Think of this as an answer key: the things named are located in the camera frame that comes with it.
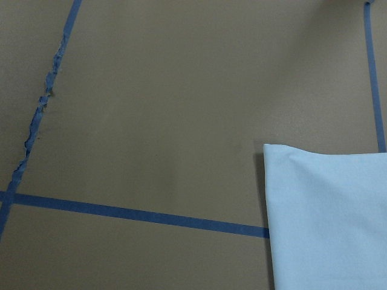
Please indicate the light blue t-shirt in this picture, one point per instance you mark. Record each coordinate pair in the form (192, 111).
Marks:
(326, 218)

